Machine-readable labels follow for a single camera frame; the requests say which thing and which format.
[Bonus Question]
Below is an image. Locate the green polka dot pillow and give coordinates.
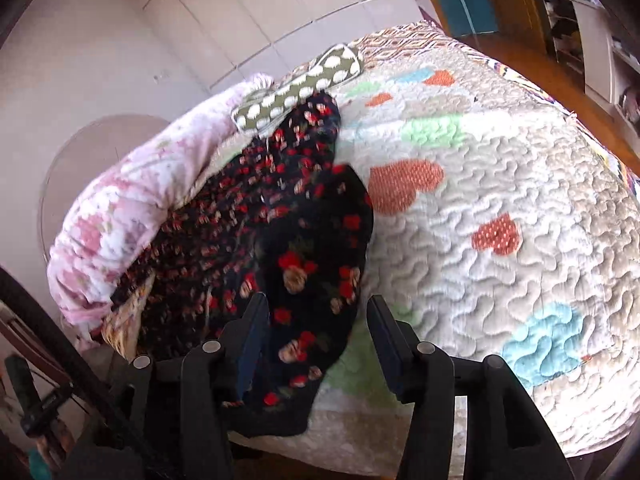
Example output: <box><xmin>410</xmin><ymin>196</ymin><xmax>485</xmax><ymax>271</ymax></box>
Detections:
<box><xmin>231</xmin><ymin>44</ymin><xmax>365</xmax><ymax>136</ymax></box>

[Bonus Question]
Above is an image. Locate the quilted heart-pattern bedspread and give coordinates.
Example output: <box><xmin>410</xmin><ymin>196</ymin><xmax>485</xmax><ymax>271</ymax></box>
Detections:
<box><xmin>200</xmin><ymin>22</ymin><xmax>640</xmax><ymax>466</ymax></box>

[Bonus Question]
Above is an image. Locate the pink floral comforter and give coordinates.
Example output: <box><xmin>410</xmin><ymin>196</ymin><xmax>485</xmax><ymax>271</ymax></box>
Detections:
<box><xmin>47</xmin><ymin>74</ymin><xmax>275</xmax><ymax>341</ymax></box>

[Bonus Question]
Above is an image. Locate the white cluttered shelf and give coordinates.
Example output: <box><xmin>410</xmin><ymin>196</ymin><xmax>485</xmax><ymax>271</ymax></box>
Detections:
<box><xmin>530</xmin><ymin>0</ymin><xmax>640</xmax><ymax>138</ymax></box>

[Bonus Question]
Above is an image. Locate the wooden door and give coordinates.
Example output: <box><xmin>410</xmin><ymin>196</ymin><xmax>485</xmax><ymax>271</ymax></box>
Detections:
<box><xmin>475</xmin><ymin>0</ymin><xmax>557</xmax><ymax>58</ymax></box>

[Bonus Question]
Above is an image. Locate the black cable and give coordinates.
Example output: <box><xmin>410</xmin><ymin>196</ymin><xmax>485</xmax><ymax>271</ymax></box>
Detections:
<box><xmin>0</xmin><ymin>267</ymin><xmax>161</xmax><ymax>480</ymax></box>

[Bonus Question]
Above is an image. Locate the geometric patterned bed sheet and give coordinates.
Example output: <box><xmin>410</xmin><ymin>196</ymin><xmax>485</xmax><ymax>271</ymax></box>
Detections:
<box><xmin>357</xmin><ymin>21</ymin><xmax>640</xmax><ymax>186</ymax></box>

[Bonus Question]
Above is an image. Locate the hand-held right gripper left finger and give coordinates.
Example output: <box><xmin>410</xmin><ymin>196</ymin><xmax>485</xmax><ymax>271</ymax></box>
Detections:
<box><xmin>65</xmin><ymin>292</ymin><xmax>271</xmax><ymax>480</ymax></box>

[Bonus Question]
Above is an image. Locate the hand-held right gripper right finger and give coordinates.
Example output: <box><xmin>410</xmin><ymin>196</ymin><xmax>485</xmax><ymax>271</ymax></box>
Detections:
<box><xmin>366</xmin><ymin>296</ymin><xmax>576</xmax><ymax>480</ymax></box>

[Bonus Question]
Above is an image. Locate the black floral garment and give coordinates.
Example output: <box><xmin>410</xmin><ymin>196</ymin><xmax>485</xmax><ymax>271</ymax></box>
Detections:
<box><xmin>110</xmin><ymin>90</ymin><xmax>376</xmax><ymax>438</ymax></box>

